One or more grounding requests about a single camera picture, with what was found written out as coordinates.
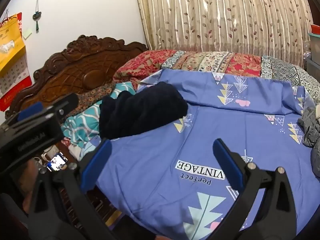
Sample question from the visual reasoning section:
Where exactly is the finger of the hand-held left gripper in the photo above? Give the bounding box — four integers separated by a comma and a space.
41, 93, 79, 120
5, 102, 50, 128

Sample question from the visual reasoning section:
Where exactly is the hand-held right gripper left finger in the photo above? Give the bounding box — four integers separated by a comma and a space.
26, 138, 118, 240

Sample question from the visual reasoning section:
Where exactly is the brown floral pillow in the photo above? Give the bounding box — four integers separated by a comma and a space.
66, 82, 115, 118

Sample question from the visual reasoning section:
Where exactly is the blue printed bedsheet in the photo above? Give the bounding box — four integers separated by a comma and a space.
80, 69, 317, 240

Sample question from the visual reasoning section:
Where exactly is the carved wooden headboard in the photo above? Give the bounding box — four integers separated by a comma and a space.
5, 35, 149, 120

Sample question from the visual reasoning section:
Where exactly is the white mug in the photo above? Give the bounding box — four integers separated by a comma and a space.
41, 145, 60, 167

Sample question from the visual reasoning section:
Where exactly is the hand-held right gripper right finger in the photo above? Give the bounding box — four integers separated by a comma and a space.
212, 138, 304, 240

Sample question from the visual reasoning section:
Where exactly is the grey storage box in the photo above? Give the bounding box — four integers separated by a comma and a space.
304, 54, 320, 78

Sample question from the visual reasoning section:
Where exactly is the dark navy fleece garment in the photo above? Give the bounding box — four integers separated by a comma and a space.
99, 81, 189, 140

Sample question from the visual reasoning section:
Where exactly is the hanging wall ornament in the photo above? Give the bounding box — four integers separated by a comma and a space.
32, 0, 43, 33

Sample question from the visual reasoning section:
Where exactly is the yellow and red wall calendar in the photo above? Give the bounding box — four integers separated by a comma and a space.
0, 12, 32, 112

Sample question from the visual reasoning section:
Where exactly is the red floral patchwork quilt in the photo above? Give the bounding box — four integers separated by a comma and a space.
112, 49, 320, 100

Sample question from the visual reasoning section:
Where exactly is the beige leaf-print curtain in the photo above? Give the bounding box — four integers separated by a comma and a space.
133, 0, 314, 58

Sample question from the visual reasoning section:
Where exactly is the person's black clothing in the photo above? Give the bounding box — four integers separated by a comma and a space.
110, 212, 170, 240

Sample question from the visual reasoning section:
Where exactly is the smartphone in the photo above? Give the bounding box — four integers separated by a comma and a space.
47, 151, 68, 172

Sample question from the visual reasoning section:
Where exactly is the grey puffer jacket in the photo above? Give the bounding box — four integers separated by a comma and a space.
297, 106, 320, 178

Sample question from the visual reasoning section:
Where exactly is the teal-lidded storage box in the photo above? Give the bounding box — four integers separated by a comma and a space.
308, 32, 320, 53

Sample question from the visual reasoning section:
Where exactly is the teal wavy-print pillow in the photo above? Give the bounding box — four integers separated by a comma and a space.
61, 81, 137, 147

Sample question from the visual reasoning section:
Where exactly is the carved wooden bed frame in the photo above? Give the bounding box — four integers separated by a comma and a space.
85, 187, 123, 232

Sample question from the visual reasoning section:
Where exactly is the white floral pillow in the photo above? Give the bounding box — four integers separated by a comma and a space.
62, 137, 100, 161

